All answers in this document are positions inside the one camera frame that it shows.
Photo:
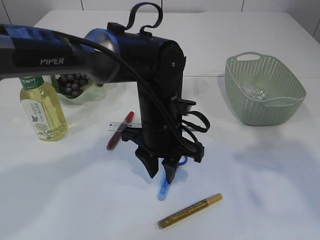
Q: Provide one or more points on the purple grape bunch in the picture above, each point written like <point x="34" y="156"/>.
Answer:
<point x="72" y="85"/>

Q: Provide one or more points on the clear plastic ruler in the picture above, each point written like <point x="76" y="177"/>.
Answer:
<point x="117" y="126"/>

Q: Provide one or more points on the gold glitter marker pen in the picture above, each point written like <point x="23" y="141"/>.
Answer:
<point x="188" y="211"/>

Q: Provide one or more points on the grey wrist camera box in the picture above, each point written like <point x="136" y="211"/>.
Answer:
<point x="182" y="106"/>

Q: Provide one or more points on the red marker pen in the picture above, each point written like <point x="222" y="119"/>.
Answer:
<point x="114" y="140"/>

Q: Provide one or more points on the yellow tea bottle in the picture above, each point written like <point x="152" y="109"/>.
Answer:
<point x="41" y="104"/>

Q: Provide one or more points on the green plastic woven basket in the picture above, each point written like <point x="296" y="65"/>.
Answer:
<point x="285" y="92"/>

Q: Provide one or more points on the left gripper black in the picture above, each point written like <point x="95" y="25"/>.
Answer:
<point x="155" y="142"/>

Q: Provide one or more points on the clear plastic sheet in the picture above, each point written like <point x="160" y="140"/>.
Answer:
<point x="254" y="91"/>

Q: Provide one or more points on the blue capped scissors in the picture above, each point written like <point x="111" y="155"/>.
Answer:
<point x="164" y="185"/>

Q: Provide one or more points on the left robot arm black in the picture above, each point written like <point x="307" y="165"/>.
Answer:
<point x="113" y="56"/>

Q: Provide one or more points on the green wavy glass plate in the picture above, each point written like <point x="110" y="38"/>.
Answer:
<point x="91" y="92"/>

